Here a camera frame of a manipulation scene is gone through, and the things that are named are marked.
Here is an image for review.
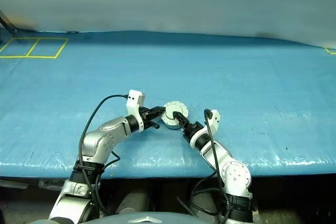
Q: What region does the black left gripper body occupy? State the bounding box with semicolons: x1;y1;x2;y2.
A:
139;106;154;131

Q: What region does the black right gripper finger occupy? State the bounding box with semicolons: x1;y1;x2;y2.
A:
172;111;195;132

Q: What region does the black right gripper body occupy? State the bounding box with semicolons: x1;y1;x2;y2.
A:
183;121;204;142

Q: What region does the silver round motor housing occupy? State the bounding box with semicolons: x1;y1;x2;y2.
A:
160;112;190;131

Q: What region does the round hinged motor lid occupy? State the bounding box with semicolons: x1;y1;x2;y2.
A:
164;100;189;120

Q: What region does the grey rounded shape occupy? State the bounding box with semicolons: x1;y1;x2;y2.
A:
117;191;151;213

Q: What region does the grey robot torso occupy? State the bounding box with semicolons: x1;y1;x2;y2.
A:
28;209;202;224

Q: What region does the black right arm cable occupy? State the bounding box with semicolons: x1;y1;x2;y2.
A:
188;108;233;224

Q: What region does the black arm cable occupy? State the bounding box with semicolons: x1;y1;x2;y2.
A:
188;108;233;224
78;94;130;217

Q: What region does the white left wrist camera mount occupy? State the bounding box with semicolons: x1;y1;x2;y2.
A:
125;90;146;133

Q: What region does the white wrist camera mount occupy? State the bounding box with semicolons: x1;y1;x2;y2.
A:
125;90;146;133
189;109;221;149

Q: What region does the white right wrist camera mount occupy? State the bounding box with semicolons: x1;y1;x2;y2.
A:
189;109;221;149

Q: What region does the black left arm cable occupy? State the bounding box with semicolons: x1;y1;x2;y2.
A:
78;94;130;217

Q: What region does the dark metal frame bar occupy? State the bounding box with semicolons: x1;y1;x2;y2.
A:
0;9;17;34

